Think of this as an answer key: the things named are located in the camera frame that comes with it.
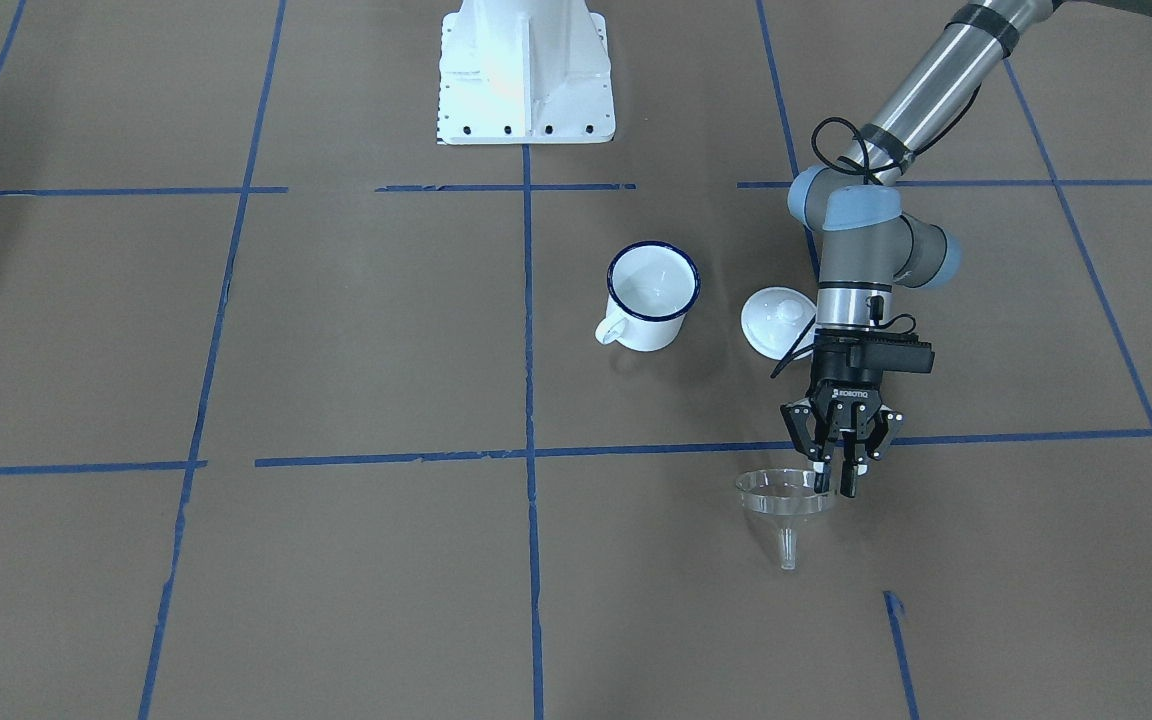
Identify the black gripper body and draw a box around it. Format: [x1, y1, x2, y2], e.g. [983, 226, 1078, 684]
[781, 373, 904, 462]

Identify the clear plastic funnel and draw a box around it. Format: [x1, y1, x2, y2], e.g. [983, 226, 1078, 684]
[733, 468, 838, 571]

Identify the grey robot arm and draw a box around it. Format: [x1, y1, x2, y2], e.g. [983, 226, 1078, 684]
[781, 1, 1064, 498]

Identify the white enamel mug blue rim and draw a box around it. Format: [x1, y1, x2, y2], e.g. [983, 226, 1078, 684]
[594, 240, 702, 353]

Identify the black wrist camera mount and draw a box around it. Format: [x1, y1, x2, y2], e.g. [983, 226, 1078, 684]
[812, 329, 934, 382]

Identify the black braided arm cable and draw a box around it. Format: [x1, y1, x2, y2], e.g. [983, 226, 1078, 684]
[771, 118, 922, 381]

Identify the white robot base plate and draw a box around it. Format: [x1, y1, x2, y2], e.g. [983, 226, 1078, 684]
[435, 1, 617, 146]

